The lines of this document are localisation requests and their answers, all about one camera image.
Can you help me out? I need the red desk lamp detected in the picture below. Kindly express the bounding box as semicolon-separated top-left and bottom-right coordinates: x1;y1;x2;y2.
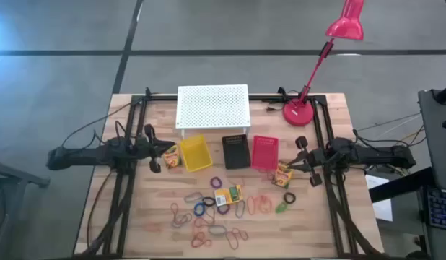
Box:
282;0;365;128

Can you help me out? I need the dark grey desk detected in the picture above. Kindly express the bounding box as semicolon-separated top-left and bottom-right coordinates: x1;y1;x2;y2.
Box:
416;82;446;260

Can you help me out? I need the white perforated shelf riser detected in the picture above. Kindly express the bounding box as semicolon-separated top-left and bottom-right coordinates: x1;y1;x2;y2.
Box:
175;84;251;139

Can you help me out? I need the black plastic basket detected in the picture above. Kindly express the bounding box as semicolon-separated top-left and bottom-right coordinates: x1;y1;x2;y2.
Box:
221;134;252;170

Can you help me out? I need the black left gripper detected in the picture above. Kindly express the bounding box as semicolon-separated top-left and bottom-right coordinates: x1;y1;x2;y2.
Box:
134;123;176;175

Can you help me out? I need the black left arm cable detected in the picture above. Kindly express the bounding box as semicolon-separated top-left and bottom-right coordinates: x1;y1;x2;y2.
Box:
61;102;134;148

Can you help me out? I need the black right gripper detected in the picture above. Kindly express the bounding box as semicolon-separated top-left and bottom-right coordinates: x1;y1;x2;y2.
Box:
287;136;331;188

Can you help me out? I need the brown cable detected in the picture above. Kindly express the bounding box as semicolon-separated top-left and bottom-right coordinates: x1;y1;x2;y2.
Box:
86;168;114;250

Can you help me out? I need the yellow crayon box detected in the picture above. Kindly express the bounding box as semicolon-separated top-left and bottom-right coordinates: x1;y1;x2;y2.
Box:
272;161;294;190
162;144;183;170
214;184;245;207

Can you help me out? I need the black metal beam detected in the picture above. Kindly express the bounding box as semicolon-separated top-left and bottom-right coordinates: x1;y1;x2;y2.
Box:
369;166;435;204

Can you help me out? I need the thin grey cable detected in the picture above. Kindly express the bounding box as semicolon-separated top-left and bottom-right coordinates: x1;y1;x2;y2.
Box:
356;112;422;131

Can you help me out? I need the yellow cable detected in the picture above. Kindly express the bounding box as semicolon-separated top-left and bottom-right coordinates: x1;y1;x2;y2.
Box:
401;128;426;142

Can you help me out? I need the white paper sheet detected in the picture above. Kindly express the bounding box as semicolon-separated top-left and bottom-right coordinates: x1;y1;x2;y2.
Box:
365;174;394;222

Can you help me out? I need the blue rubber band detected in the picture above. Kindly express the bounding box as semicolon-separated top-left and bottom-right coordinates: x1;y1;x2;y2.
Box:
234;199;247;220
183;191;204;204
171;212;193;230
207;224;229;237

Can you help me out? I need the red plastic basket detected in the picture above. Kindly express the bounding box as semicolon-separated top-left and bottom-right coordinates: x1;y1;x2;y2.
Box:
250;134;280;172

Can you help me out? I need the yellow plastic basket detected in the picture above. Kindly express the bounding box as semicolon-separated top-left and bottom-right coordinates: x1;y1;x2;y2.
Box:
179;134;214;173

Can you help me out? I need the backlit keyboard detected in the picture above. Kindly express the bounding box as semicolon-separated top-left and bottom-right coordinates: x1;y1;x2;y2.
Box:
423;186;446;232

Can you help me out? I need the grey furniture frame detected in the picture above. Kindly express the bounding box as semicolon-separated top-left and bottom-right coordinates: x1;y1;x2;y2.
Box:
0;157;51;254

